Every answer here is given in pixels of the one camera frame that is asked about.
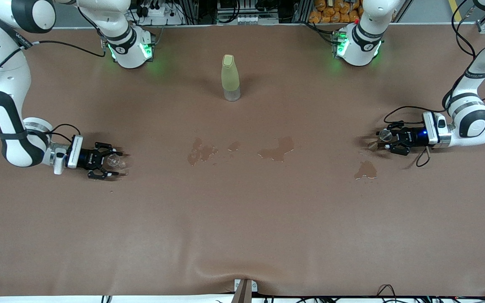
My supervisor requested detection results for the metal table edge bracket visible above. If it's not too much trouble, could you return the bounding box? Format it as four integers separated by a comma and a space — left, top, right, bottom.
233, 279, 258, 303

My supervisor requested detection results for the white power strip with plugs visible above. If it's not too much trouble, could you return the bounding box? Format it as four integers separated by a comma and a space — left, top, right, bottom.
135, 3, 184, 26

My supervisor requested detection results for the clear glass beaker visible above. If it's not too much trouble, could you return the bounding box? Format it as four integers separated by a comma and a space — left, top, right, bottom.
107, 154, 128, 174

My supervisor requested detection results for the yellow-green bottle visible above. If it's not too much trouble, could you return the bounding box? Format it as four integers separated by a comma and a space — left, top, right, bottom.
221, 54, 242, 102

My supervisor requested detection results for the steel double jigger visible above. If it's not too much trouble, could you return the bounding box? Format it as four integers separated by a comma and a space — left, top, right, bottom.
368, 129, 393, 151

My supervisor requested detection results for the orange snack packets pile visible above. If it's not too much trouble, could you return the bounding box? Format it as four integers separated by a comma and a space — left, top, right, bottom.
309, 0, 395, 24

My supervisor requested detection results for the thin red black cable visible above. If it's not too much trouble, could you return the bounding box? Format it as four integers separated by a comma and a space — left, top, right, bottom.
376, 284, 397, 298

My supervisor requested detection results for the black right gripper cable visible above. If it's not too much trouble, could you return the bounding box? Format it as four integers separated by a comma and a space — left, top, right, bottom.
0, 11, 106, 144

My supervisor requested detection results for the brown table cloth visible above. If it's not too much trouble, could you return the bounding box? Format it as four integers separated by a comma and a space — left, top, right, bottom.
0, 23, 485, 298

